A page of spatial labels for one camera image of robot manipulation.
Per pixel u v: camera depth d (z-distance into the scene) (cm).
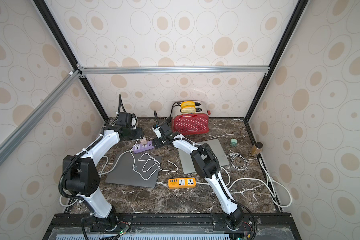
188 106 99
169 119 116
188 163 93
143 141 97
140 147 100
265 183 85
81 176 47
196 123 101
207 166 61
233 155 95
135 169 91
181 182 84
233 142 103
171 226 73
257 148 93
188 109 98
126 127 70
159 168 90
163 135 81
